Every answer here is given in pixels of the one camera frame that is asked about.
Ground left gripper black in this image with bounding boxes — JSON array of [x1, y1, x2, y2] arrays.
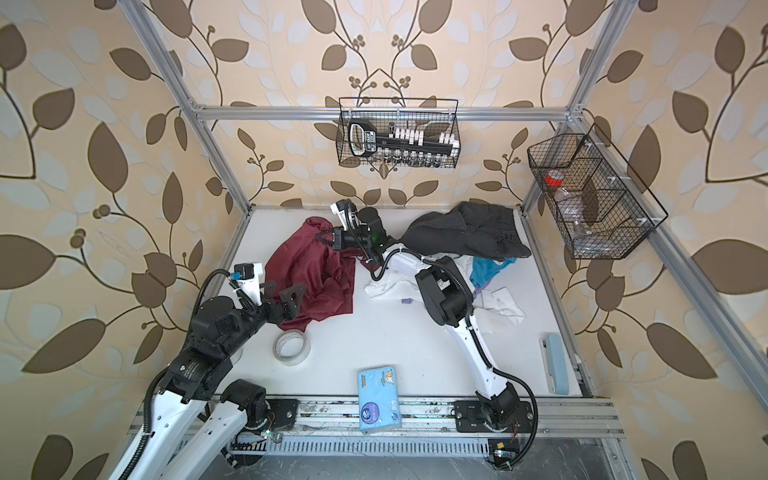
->
[[219, 276, 304, 361]]

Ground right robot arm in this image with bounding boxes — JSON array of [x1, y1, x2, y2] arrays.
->
[[317, 199, 539, 471]]

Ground black wire basket right wall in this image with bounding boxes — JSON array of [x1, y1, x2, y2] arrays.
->
[[527, 125, 668, 260]]

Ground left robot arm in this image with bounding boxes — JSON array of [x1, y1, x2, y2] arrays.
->
[[110, 263, 306, 479]]

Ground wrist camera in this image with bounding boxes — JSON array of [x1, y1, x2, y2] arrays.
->
[[330, 198, 359, 231], [231, 263, 264, 306]]

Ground blue tissue pack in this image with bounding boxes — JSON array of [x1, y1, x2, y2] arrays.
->
[[357, 366, 402, 434]]

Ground black wire basket wall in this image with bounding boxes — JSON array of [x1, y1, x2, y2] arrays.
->
[[334, 95, 462, 169], [527, 125, 668, 260]]

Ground teal blue cloth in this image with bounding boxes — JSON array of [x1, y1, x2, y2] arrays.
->
[[470, 257, 516, 290]]

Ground dark grey jeans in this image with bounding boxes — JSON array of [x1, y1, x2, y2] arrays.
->
[[401, 201, 531, 261]]

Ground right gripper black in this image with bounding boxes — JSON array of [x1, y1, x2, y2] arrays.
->
[[317, 225, 373, 252]]

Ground aluminium frame post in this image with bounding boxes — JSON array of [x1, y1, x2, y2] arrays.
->
[[519, 0, 638, 215]]

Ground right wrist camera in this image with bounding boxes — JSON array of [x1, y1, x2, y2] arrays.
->
[[330, 198, 359, 231]]

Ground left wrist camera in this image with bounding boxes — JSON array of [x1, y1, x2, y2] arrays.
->
[[231, 263, 264, 306]]

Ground red capped plastic bottle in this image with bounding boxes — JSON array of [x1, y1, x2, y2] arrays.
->
[[545, 169, 592, 239]]

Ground black wire basket back wall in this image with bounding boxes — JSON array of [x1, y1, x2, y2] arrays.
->
[[334, 95, 462, 169]]

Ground aluminium frame crossbar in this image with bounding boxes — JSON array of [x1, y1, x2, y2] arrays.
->
[[191, 105, 571, 123]]

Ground white shirt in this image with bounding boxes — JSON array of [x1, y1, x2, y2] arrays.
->
[[365, 254, 525, 334]]

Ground clear tape roll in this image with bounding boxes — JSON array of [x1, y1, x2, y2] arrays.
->
[[272, 330, 311, 366]]

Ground black white tool set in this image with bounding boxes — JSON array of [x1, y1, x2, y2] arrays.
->
[[345, 120, 461, 168]]

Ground light blue lint brush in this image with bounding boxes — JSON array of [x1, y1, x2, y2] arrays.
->
[[540, 332, 570, 395]]

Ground maroon cloth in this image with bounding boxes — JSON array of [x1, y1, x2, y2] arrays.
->
[[265, 216, 356, 331]]

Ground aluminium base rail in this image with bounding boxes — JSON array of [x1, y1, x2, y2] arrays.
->
[[128, 394, 626, 458]]

